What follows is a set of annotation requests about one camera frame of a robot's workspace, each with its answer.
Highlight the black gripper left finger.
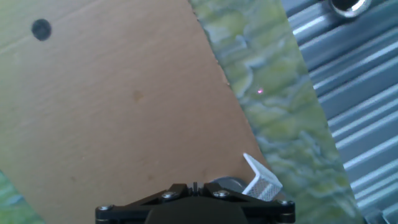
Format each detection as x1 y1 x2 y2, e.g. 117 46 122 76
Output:
95 182 196 224

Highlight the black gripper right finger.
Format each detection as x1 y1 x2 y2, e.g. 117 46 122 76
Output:
195 182 296 224

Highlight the small round steel dish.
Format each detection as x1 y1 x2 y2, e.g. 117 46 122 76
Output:
209 176 248 194
327 0 373 19

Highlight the green marble pattern mat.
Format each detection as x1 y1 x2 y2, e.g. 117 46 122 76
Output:
0 0 368 224

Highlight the brown cardboard sheet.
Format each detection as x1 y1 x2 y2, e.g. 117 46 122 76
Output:
0 0 272 224

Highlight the white angled bracket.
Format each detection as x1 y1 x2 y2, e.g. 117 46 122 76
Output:
241 152 284 202

